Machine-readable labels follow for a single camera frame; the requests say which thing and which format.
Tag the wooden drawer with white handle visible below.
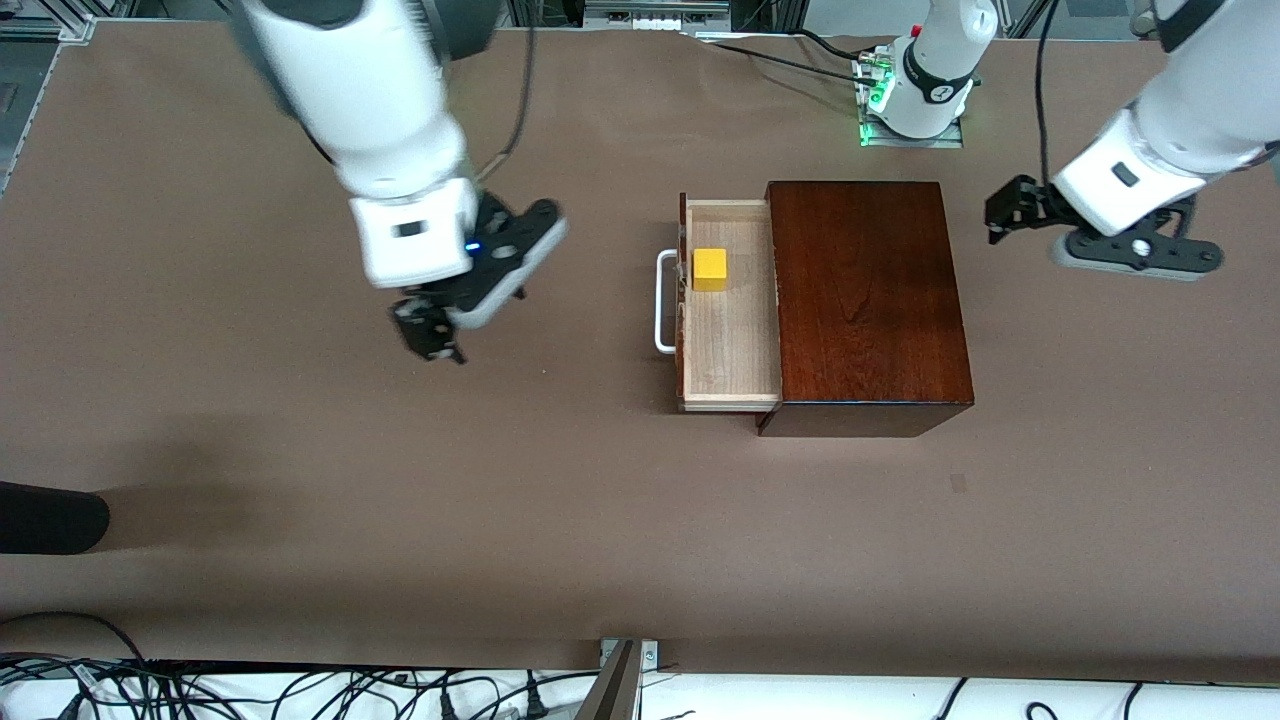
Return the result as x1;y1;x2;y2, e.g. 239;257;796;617
655;193;783;413

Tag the dark brown wooden cabinet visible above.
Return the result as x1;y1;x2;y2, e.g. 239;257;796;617
757;181;976;438

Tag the brown paper table cover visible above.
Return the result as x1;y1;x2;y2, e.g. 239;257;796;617
0;20;1280;686

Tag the white power strip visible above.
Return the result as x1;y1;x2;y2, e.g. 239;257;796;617
583;0;731;33

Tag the grey metal beam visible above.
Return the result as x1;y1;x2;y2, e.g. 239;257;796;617
575;640;643;720

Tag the black cylindrical object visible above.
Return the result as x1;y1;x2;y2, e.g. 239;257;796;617
0;482;111;556

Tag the aluminium corner profile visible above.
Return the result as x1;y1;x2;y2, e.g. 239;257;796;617
0;0;98;196

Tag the white sheet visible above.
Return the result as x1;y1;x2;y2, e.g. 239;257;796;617
0;665;1280;720

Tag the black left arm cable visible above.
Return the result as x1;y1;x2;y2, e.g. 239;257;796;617
1035;0;1063;191

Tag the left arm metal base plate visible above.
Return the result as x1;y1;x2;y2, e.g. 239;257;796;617
862;45;968;151

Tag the black right arm gripper cable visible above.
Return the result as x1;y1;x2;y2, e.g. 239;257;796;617
470;28;538;186

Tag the black cable to base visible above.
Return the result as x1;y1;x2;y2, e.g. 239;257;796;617
695;28;886;86

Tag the silver metal corner bracket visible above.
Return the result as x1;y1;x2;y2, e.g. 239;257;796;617
600;638;663;673

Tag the large black cable loop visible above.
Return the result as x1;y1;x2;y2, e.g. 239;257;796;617
0;610;151;669

